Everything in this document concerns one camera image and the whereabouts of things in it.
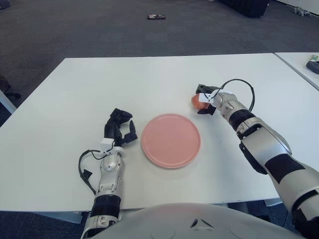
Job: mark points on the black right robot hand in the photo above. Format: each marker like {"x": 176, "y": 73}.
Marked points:
{"x": 208, "y": 88}

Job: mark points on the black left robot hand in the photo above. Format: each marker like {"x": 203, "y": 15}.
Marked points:
{"x": 112, "y": 127}

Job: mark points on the red yellow apple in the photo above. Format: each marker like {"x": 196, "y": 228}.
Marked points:
{"x": 197, "y": 103}

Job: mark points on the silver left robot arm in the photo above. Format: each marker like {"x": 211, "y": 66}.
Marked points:
{"x": 109, "y": 169}

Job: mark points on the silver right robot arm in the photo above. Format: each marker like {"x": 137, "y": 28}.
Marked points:
{"x": 261, "y": 139}

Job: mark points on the pink round plate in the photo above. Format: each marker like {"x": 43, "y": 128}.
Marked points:
{"x": 171, "y": 141}

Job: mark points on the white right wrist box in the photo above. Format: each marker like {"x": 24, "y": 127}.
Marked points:
{"x": 206, "y": 97}

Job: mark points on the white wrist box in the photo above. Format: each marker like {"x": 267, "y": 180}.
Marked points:
{"x": 206, "y": 97}
{"x": 106, "y": 145}

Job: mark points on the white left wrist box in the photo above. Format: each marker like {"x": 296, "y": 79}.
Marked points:
{"x": 106, "y": 145}

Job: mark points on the flat dark floor object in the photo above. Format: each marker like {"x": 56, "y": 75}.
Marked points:
{"x": 156, "y": 17}

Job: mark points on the black furniture block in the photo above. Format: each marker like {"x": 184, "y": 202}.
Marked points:
{"x": 245, "y": 7}

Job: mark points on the dark grey handheld controller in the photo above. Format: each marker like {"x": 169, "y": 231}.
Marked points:
{"x": 313, "y": 66}

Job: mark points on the white side table edge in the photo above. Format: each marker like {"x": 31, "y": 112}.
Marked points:
{"x": 7, "y": 100}

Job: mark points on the green packet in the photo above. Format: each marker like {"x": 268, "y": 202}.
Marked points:
{"x": 314, "y": 57}

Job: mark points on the grey robot torso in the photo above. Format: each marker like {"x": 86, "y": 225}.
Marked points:
{"x": 174, "y": 221}

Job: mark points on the grey robot dog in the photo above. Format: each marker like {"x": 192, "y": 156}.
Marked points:
{"x": 301, "y": 11}

